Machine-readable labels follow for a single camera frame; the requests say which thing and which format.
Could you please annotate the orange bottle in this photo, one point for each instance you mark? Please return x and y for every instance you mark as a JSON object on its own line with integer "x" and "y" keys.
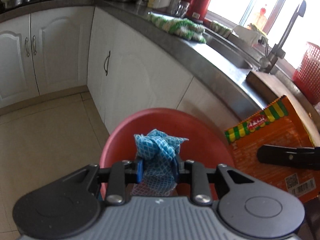
{"x": 261, "y": 18}

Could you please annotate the steel basin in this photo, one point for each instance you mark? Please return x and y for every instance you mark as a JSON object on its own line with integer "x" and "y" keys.
{"x": 15, "y": 2}

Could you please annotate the yellow green cloth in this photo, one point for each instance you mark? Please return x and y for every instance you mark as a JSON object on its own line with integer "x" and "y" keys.
{"x": 253, "y": 26}

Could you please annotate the red plastic bucket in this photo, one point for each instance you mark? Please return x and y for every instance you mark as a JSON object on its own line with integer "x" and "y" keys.
{"x": 155, "y": 120}

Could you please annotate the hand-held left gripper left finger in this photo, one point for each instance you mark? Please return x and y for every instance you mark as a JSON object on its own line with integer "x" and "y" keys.
{"x": 139, "y": 172}

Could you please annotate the red lattice basket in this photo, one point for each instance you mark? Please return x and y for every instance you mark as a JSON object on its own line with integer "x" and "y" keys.
{"x": 308, "y": 72}

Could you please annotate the orange snack bag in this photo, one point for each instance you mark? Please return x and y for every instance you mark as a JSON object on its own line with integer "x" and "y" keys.
{"x": 270, "y": 132}

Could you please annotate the blue lattice cloth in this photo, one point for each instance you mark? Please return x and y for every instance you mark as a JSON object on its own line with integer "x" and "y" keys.
{"x": 157, "y": 150}

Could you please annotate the stainless steel sink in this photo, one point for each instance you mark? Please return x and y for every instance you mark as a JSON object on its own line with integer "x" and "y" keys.
{"x": 230, "y": 52}

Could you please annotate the white rag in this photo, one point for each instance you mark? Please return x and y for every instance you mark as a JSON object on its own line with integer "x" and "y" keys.
{"x": 247, "y": 35}

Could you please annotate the large green white knitted cloth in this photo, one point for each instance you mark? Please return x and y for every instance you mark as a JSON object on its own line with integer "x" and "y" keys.
{"x": 177, "y": 27}

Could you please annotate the small green white knitted cloth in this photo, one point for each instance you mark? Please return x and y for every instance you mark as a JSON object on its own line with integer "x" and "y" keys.
{"x": 221, "y": 28}

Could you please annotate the chrome faucet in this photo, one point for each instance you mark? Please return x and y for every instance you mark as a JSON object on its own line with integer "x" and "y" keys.
{"x": 282, "y": 40}

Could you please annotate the clear glass cup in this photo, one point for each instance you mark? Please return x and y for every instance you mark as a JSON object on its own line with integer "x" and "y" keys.
{"x": 180, "y": 7}

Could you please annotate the yellow cup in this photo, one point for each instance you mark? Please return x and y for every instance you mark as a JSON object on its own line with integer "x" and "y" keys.
{"x": 151, "y": 1}

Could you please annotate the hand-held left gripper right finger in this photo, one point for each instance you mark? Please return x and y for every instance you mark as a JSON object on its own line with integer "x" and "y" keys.
{"x": 175, "y": 173}

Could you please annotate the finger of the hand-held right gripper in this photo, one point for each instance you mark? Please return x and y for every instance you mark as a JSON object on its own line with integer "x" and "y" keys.
{"x": 280, "y": 156}

